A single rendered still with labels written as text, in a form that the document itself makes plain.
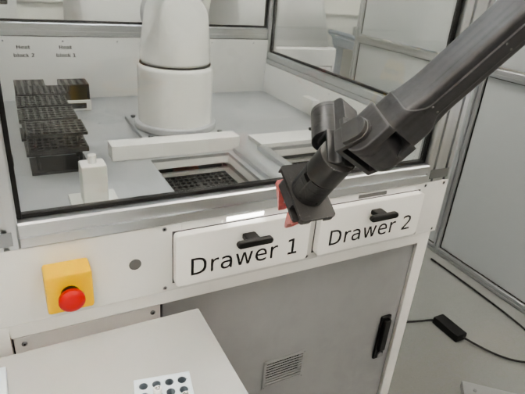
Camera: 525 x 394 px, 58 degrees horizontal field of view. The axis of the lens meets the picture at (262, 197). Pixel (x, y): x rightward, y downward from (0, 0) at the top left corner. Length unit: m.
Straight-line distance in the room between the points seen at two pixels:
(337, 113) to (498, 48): 0.23
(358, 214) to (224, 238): 0.32
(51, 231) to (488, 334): 1.97
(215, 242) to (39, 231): 0.30
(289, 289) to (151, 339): 0.36
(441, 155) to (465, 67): 0.57
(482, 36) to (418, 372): 1.60
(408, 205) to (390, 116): 0.54
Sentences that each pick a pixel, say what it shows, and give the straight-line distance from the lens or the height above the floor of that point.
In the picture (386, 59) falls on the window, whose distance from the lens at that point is 1.01.
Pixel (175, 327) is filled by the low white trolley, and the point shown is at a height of 0.76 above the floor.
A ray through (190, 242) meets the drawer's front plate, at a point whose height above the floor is 0.91.
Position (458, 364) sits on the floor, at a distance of 2.18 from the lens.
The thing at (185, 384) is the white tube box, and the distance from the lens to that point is 0.78.
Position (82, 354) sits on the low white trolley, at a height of 0.76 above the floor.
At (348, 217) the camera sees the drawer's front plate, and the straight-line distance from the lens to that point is 1.05.
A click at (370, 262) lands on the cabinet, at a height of 0.74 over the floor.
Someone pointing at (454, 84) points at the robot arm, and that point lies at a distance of 0.64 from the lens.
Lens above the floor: 1.37
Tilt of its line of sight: 25 degrees down
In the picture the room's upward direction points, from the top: 5 degrees clockwise
